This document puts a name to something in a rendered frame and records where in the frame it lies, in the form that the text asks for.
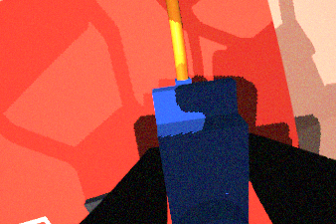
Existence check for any red flat plate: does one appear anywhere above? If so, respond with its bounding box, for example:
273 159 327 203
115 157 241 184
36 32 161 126
0 0 300 224

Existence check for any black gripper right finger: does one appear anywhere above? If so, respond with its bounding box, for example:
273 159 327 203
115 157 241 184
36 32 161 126
248 133 336 224

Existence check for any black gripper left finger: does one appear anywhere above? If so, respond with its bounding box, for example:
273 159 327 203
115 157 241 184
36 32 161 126
79 146 168 224

